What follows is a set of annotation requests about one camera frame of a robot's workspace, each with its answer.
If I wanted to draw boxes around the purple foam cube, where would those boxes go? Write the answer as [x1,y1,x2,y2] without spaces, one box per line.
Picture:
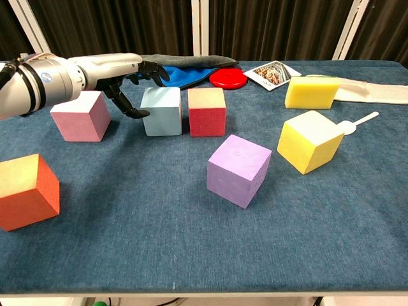
[207,134,273,210]

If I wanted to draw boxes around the orange foam cube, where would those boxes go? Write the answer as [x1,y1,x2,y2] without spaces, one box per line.
[0,154,61,232]

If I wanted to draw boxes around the grey and blue cloth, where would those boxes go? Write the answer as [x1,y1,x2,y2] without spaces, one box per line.
[127,54,239,89]

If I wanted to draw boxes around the white folded towel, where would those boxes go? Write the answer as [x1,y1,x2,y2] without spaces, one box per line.
[305,74,408,105]

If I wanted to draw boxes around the red foam cube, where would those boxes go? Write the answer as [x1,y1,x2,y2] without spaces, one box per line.
[187,87,227,138]

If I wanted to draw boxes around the yellow foam cube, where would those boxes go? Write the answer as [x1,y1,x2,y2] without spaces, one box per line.
[276,110,346,175]

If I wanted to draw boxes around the black pleated curtain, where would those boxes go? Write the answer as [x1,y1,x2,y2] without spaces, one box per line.
[346,0,408,61]
[27,0,194,61]
[0,0,41,61]
[208,0,354,61]

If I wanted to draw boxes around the yellow sponge block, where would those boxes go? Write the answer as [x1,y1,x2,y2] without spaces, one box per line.
[284,76,342,110]

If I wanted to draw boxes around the white-bordered photo card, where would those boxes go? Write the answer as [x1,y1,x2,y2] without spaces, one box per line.
[243,60,302,92]

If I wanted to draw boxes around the blue table cloth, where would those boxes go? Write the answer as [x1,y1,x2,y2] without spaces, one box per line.
[0,59,408,294]

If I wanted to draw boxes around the white plastic spoon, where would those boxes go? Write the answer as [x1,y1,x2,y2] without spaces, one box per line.
[337,111,380,136]

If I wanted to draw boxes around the white screen frame post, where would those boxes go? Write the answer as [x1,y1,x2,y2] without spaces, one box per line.
[331,0,370,61]
[191,0,210,61]
[8,0,55,61]

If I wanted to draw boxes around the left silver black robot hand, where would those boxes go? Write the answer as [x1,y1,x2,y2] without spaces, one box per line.
[66,52,171,119]

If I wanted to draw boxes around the pink foam cube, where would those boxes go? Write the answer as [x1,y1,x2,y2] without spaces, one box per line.
[50,91,112,143]

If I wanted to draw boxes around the light blue foam cube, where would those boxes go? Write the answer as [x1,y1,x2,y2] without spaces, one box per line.
[140,86,183,137]

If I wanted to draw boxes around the red plastic disc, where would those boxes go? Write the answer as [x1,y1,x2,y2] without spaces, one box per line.
[209,68,249,90]

